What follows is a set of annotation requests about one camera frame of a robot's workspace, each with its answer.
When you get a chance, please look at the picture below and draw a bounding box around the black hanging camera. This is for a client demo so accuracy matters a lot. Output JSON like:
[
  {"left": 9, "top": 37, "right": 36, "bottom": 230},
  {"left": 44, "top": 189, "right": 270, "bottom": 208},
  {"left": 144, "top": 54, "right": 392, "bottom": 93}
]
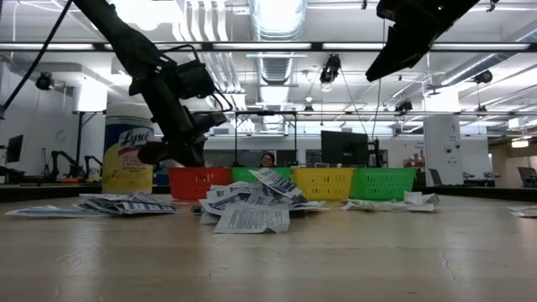
[{"left": 319, "top": 53, "right": 341, "bottom": 85}]

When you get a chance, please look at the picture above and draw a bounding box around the grey printed wipe packet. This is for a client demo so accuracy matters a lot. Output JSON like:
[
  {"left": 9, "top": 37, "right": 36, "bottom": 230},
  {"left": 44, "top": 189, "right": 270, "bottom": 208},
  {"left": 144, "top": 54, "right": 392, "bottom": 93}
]
[{"left": 213, "top": 205, "right": 291, "bottom": 235}]

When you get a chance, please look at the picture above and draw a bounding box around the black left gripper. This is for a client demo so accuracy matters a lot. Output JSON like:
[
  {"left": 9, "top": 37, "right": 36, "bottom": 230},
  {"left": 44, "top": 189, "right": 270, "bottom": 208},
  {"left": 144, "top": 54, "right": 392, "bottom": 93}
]
[{"left": 137, "top": 77, "right": 228, "bottom": 168}]

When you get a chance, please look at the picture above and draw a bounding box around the white square pillar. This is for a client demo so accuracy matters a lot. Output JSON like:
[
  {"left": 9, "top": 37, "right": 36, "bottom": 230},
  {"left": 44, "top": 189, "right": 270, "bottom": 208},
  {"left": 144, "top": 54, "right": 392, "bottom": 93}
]
[{"left": 422, "top": 115, "right": 465, "bottom": 187}]

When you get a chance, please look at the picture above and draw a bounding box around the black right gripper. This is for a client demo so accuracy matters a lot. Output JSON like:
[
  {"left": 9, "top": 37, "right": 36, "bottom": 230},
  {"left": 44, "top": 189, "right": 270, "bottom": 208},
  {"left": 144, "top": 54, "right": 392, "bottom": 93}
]
[{"left": 364, "top": 0, "right": 482, "bottom": 83}]

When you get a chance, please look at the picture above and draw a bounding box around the green white adhesive bandage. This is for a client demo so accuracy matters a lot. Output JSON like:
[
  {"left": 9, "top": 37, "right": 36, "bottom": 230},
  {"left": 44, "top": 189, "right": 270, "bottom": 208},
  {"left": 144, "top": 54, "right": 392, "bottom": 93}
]
[
  {"left": 403, "top": 191, "right": 441, "bottom": 206},
  {"left": 341, "top": 199, "right": 435, "bottom": 213}
]

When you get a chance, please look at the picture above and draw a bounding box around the yellow plastic basket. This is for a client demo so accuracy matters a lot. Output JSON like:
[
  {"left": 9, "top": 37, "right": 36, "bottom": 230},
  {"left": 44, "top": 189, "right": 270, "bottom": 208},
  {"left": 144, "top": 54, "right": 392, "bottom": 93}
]
[{"left": 290, "top": 167, "right": 356, "bottom": 201}]

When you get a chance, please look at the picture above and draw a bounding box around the red plastic basket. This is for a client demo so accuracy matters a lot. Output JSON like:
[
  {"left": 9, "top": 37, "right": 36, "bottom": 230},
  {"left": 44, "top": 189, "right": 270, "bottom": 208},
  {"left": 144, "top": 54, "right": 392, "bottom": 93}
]
[{"left": 167, "top": 166, "right": 234, "bottom": 201}]

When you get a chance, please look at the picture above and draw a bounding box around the black computer monitor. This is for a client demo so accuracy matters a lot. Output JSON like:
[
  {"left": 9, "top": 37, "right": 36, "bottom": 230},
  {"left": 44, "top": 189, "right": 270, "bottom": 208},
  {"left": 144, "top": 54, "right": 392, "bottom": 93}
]
[{"left": 321, "top": 130, "right": 383, "bottom": 169}]

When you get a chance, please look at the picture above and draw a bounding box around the black upright pole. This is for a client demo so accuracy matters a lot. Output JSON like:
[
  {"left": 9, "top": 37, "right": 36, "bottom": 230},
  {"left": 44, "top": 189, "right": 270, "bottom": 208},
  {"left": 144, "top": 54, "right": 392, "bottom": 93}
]
[{"left": 75, "top": 112, "right": 85, "bottom": 177}]

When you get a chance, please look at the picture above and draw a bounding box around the yellow Lysol wipes canister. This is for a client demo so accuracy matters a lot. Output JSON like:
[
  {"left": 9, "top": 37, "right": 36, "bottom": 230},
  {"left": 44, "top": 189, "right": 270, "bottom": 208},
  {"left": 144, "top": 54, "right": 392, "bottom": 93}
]
[{"left": 102, "top": 103, "right": 155, "bottom": 195}]

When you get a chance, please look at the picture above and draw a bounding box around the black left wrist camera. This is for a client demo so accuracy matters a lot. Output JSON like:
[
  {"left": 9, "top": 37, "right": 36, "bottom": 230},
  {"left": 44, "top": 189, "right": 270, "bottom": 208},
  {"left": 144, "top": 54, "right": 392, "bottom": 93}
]
[{"left": 175, "top": 60, "right": 217, "bottom": 100}]

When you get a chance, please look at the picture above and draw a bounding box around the small black monitor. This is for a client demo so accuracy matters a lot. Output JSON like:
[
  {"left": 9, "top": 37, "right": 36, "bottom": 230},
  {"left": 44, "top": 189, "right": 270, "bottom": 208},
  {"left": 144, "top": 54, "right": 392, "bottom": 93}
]
[{"left": 6, "top": 133, "right": 24, "bottom": 164}]

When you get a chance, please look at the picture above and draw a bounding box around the black background rig frame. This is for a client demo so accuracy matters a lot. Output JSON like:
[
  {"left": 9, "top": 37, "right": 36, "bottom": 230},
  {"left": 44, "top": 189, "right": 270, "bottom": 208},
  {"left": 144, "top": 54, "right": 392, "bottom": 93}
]
[{"left": 232, "top": 110, "right": 299, "bottom": 168}]

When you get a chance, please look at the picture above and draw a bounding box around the green plastic basket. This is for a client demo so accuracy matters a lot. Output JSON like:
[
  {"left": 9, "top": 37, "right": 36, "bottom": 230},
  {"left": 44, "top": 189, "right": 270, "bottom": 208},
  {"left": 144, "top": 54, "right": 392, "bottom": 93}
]
[
  {"left": 348, "top": 167, "right": 417, "bottom": 201},
  {"left": 231, "top": 167, "right": 293, "bottom": 185}
]

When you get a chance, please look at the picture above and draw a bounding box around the black ceiling spotlight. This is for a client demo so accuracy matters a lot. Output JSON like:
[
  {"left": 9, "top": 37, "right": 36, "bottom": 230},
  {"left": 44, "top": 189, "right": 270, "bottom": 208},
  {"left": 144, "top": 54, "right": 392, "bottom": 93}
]
[
  {"left": 35, "top": 71, "right": 55, "bottom": 91},
  {"left": 473, "top": 69, "right": 494, "bottom": 85},
  {"left": 394, "top": 98, "right": 414, "bottom": 115}
]

